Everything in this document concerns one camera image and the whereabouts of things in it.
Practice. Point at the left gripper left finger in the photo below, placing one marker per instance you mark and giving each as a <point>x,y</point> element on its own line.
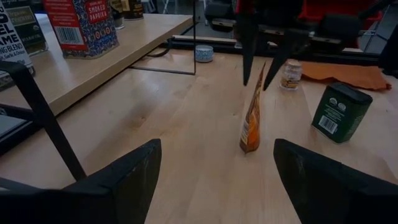
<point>93,205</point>

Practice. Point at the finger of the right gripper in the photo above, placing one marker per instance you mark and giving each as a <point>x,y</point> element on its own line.
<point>248,46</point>
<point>287,46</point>

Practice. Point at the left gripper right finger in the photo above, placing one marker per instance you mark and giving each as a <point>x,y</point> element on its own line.
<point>342,199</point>

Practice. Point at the tiny glass spice jar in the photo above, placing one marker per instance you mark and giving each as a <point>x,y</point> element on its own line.
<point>291,76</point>

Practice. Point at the brown orange spice pouch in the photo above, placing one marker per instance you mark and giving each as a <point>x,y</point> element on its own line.
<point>252,124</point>

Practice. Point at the small black box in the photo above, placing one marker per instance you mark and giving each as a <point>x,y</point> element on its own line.
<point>340,113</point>

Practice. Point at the yellow-lid spice jar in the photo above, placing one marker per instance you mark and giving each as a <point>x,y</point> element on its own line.
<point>133,9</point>

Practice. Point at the red smoked paprika tin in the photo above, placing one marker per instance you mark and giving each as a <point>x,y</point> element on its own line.
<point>84,28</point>

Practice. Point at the bagel seasoning jar white lid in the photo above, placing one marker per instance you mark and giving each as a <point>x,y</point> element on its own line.
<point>12,40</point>

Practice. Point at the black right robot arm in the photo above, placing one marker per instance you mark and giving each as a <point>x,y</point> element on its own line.
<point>340,31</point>

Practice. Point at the small patterned round tin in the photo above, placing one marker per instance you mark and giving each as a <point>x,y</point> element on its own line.
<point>204,53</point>

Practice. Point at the orange folded cloth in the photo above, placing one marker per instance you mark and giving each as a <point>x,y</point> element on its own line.
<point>348,74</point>

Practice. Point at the black metal table frame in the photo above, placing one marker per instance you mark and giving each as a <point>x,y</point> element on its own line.
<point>214,46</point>

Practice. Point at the wooden shelf black metal frame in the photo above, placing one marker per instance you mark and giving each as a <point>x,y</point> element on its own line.
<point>124,53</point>

